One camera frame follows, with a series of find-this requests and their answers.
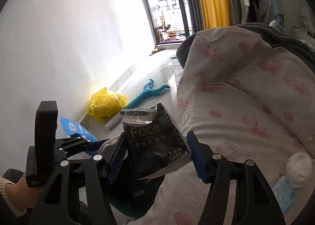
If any black Face tissue pack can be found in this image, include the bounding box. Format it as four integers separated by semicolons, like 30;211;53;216
121;103;192;180

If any blue cartoon tissue pack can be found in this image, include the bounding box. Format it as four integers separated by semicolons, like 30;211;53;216
272;175;296;215

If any white sock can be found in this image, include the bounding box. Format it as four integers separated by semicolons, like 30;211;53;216
286;152;312;188

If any person's left hand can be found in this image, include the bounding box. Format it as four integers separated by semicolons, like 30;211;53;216
5;174;45;210

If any blue pet food bag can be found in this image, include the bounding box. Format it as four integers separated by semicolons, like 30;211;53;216
60;116;98;142

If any yellow plastic bag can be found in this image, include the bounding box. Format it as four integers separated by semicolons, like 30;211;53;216
87;88;129;123

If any pink patterned white quilt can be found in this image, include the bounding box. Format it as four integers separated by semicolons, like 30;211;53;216
128;26;315;225

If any grey curtain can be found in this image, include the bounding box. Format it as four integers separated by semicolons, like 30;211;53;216
187;0;204;33

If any white dressing table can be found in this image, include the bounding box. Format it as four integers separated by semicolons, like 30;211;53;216
292;6;314;45

